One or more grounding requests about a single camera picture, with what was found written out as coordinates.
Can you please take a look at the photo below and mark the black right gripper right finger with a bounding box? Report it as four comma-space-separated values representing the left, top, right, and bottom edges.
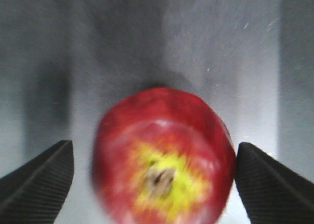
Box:
235, 142, 314, 224

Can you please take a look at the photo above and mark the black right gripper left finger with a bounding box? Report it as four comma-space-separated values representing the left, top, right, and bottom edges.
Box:
0, 140, 74, 224

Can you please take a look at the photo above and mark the dark red apple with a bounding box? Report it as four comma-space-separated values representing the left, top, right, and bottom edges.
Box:
92, 87, 236, 224

